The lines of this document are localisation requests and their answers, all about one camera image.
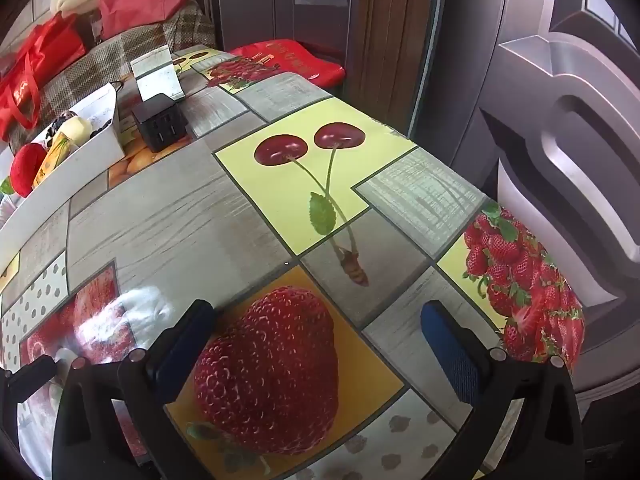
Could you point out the plaid blanket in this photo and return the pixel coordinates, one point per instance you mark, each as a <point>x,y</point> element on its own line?
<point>100,67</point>

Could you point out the red plush apple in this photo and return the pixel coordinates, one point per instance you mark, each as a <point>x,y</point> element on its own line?
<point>27,167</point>

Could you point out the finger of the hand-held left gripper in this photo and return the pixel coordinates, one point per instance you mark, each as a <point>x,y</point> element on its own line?
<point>30,377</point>

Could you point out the red printed cushion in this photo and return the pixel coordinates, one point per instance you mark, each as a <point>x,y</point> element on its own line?
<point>295,60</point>

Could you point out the black cube power adapter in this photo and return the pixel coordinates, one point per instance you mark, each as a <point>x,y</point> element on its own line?
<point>160,122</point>

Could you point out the white cardboard box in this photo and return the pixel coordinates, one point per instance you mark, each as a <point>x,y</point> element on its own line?
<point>75,160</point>

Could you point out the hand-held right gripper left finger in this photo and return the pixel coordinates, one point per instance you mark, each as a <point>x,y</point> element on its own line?
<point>185,350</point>

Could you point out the red tote bag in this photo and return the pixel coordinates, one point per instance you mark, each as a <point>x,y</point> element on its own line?
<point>45,55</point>

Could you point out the pale yellow foam block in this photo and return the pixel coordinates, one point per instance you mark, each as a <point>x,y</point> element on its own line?
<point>77,130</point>

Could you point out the dark hair clips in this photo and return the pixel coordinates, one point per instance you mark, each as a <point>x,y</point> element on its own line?
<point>100,130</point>

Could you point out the red cloth bag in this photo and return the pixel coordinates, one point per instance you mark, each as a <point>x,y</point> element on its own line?
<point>140,0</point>

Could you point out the yellow tea box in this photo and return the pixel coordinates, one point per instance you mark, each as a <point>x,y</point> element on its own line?
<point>50,157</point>

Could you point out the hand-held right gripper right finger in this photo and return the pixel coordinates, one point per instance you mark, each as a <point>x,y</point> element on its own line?
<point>450,355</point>

